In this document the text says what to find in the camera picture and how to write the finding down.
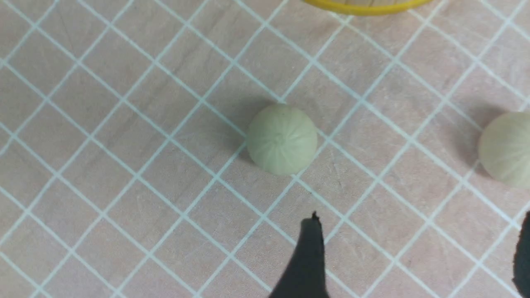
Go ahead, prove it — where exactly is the pink grid tablecloth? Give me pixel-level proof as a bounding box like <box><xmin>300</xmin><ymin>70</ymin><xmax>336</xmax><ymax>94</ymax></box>
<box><xmin>1</xmin><ymin>0</ymin><xmax>529</xmax><ymax>298</ymax></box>

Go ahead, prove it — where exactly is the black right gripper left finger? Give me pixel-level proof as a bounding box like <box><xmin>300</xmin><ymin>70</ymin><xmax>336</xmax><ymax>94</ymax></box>
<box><xmin>270</xmin><ymin>211</ymin><xmax>329</xmax><ymax>298</ymax></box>

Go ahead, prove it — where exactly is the bamboo steamer tray yellow rim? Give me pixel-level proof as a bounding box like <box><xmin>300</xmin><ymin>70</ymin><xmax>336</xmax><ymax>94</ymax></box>
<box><xmin>304</xmin><ymin>0</ymin><xmax>432</xmax><ymax>16</ymax></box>

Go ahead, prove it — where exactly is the white steamed bun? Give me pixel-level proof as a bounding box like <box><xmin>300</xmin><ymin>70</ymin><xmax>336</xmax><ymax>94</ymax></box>
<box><xmin>246</xmin><ymin>103</ymin><xmax>318</xmax><ymax>175</ymax></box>
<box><xmin>478</xmin><ymin>112</ymin><xmax>530</xmax><ymax>189</ymax></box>

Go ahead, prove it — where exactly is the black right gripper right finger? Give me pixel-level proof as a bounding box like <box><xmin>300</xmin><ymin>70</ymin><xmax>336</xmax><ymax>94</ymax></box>
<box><xmin>513</xmin><ymin>211</ymin><xmax>530</xmax><ymax>296</ymax></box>

